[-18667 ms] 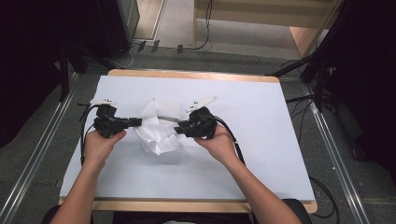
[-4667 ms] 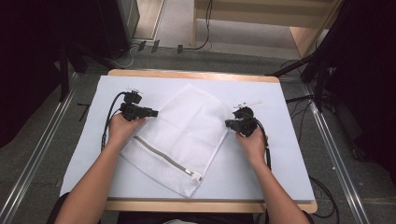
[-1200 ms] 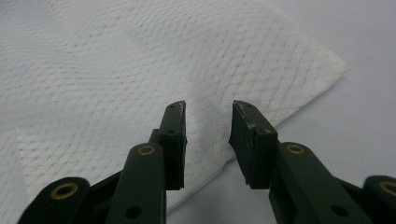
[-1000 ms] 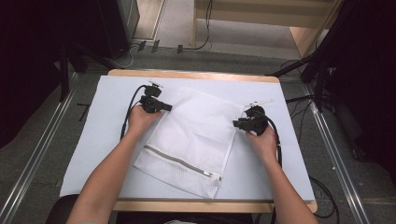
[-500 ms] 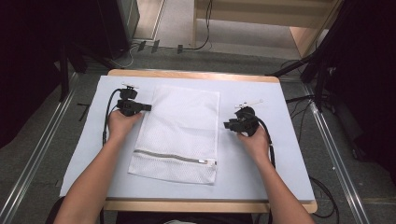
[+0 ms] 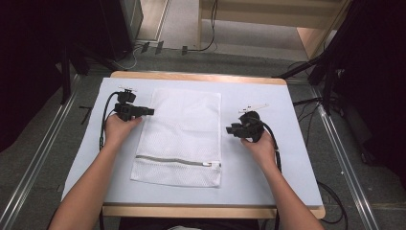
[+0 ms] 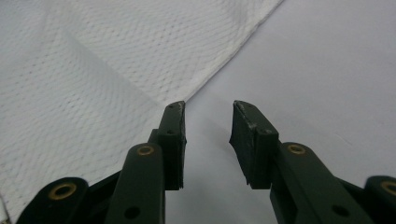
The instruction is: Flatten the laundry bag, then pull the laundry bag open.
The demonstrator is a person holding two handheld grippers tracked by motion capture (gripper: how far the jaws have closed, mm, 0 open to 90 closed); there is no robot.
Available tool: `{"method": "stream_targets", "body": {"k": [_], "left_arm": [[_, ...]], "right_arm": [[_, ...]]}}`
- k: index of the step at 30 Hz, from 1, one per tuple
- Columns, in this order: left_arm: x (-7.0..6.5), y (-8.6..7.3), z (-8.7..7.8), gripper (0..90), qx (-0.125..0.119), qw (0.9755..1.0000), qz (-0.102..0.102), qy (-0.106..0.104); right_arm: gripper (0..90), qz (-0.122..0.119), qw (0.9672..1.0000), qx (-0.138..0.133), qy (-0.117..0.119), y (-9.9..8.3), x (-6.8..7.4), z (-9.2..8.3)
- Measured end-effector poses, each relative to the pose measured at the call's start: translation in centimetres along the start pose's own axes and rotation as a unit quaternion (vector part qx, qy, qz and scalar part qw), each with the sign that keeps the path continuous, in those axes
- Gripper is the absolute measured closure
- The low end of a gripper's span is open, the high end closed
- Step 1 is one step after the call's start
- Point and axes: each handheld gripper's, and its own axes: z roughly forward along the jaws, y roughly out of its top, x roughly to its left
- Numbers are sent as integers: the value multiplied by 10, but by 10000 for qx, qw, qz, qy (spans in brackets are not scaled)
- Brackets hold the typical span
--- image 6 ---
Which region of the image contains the light wooden shelf unit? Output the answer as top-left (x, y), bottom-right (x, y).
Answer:
top-left (196, 0), bottom-right (352, 60)

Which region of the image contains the person's right hand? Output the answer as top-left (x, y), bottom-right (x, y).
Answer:
top-left (239, 128), bottom-right (280, 172)

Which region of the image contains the metal floor rail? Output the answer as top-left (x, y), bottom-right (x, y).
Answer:
top-left (0, 74), bottom-right (81, 230)
top-left (309, 86), bottom-right (381, 230)

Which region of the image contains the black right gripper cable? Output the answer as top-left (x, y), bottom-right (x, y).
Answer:
top-left (247, 116), bottom-right (283, 175)

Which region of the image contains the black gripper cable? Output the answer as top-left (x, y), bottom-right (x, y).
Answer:
top-left (99, 91), bottom-right (124, 152)
top-left (247, 116), bottom-right (283, 175)

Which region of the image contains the white mesh laundry bag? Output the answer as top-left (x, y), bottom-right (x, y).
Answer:
top-left (129, 87), bottom-right (223, 189)

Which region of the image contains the person's dark clothing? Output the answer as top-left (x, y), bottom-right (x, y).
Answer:
top-left (99, 207), bottom-right (282, 230)

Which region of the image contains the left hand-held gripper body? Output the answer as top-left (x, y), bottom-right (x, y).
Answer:
top-left (113, 84), bottom-right (143, 123)

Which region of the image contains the black floor cable loop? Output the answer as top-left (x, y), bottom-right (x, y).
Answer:
top-left (315, 180), bottom-right (349, 225)

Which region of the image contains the white foam board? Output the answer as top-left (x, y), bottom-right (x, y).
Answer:
top-left (60, 77), bottom-right (324, 208)

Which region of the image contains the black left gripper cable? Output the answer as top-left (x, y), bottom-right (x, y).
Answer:
top-left (99, 91), bottom-right (124, 152)

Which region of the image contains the white floor cable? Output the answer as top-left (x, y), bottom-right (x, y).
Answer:
top-left (115, 43), bottom-right (146, 71)

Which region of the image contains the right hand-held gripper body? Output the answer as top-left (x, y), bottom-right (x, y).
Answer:
top-left (237, 103), bottom-right (270, 144)

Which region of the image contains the black hanging cable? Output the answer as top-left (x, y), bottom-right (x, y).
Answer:
top-left (188, 0), bottom-right (220, 53)

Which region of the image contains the black metal frame stand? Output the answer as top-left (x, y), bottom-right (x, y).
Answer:
top-left (272, 0), bottom-right (363, 117)

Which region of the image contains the person's left hand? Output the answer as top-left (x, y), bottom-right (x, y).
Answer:
top-left (103, 113), bottom-right (144, 150)

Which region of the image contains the dark curtain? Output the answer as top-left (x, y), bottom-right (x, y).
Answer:
top-left (0, 0), bottom-right (106, 153)
top-left (331, 0), bottom-right (406, 190)

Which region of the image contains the dark cabinet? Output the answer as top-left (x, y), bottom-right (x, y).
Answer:
top-left (98, 0), bottom-right (145, 62)

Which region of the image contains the wooden table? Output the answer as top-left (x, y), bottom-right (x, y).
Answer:
top-left (60, 70), bottom-right (327, 220)

